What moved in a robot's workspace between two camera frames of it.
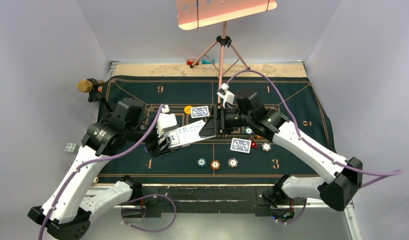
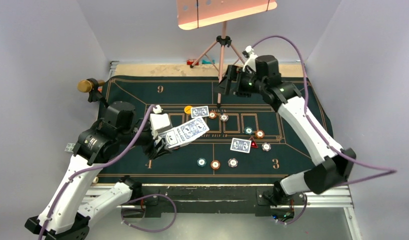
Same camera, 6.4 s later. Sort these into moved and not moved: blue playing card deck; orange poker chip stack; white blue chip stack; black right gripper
Moved: blue playing card deck; black right gripper
Not moved: orange poker chip stack; white blue chip stack
